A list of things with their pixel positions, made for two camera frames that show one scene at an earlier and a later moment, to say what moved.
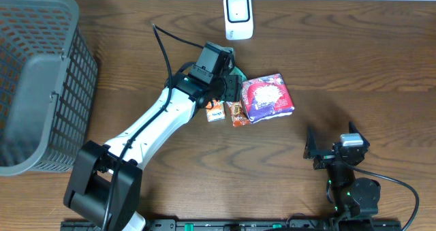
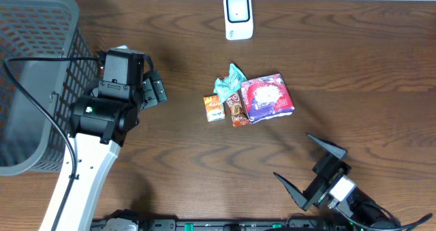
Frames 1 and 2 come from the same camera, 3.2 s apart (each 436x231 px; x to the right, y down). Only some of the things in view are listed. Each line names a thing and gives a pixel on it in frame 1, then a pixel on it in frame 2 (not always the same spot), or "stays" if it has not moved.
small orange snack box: [215, 111] stays
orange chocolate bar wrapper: [238, 114] stays
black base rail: [237, 225] stays
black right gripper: [324, 157] → [327, 170]
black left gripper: [232, 86] → [154, 88]
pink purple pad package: [266, 97] stays
